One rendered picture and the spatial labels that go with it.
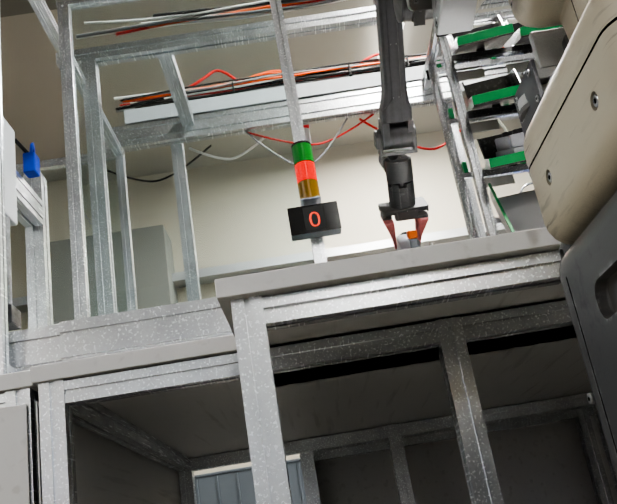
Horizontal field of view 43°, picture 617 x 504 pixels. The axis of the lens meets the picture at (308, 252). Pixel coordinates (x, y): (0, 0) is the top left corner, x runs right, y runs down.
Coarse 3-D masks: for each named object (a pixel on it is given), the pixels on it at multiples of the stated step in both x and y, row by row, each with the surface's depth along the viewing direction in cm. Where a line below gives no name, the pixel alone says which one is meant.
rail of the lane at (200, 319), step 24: (120, 312) 152; (144, 312) 151; (168, 312) 151; (192, 312) 152; (216, 312) 151; (72, 336) 150; (96, 336) 150; (120, 336) 150; (144, 336) 150; (168, 336) 150; (192, 336) 150; (216, 336) 150
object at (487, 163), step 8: (496, 136) 198; (480, 144) 199; (488, 144) 199; (480, 152) 186; (488, 152) 199; (520, 152) 171; (480, 160) 190; (488, 160) 173; (496, 160) 172; (504, 160) 172; (512, 160) 172; (520, 160) 171; (488, 168) 177
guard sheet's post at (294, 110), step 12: (276, 0) 214; (276, 12) 213; (276, 24) 211; (276, 36) 210; (288, 48) 208; (288, 60) 207; (288, 72) 206; (288, 84) 205; (288, 96) 203; (288, 108) 202; (300, 120) 201; (300, 132) 200; (312, 240) 189; (324, 252) 188
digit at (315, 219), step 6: (306, 210) 187; (312, 210) 187; (318, 210) 187; (306, 216) 187; (312, 216) 187; (318, 216) 187; (306, 222) 186; (312, 222) 186; (318, 222) 186; (324, 222) 186; (306, 228) 186; (312, 228) 186; (318, 228) 186
